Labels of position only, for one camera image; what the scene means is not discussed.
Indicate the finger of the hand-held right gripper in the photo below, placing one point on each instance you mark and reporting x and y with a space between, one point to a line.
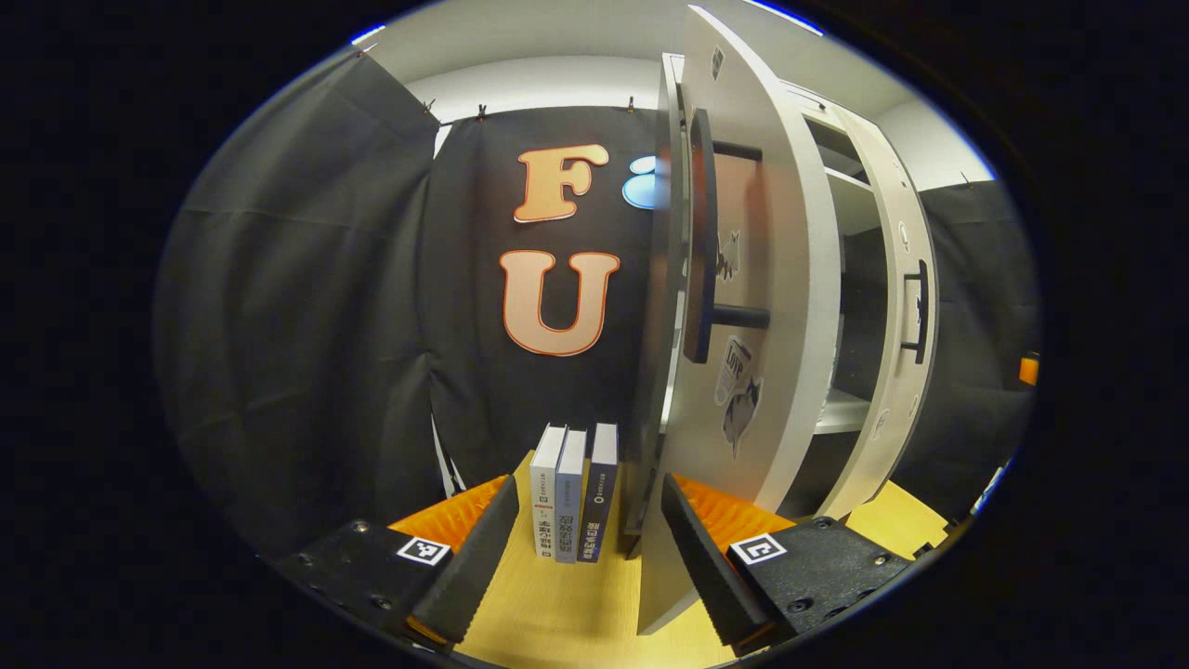
1028 371

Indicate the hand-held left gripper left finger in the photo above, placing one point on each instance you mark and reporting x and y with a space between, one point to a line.
464 576

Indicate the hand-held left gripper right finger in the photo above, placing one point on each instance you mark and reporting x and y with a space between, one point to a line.
711 576

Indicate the white cabinet door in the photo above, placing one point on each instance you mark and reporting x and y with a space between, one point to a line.
790 232
892 186

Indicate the white book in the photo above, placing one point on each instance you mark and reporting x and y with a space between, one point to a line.
546 492

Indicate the grey book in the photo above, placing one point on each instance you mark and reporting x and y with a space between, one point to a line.
568 502

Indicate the navy book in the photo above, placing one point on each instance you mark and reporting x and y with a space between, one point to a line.
599 492

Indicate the white cabinet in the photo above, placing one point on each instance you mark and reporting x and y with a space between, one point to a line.
859 297

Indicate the black backdrop cloth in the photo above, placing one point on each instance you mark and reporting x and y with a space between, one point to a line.
307 307

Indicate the white cabinet drawer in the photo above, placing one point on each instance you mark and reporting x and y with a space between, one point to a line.
817 102

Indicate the ceiling light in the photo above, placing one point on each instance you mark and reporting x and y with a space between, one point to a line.
785 14
368 35

